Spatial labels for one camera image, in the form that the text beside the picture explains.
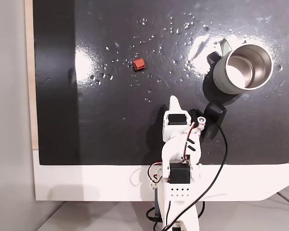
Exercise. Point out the black table mat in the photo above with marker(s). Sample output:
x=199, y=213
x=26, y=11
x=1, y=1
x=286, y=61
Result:
x=110, y=132

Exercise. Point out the small red cube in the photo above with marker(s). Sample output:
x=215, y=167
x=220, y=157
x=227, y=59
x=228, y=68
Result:
x=139, y=64

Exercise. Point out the light wooden board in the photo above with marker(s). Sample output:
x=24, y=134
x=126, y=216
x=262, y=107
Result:
x=29, y=72

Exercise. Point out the pale green steel mug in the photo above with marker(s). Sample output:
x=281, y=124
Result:
x=219, y=77

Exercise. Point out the black webcam on clamp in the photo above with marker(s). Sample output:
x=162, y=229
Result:
x=215, y=111

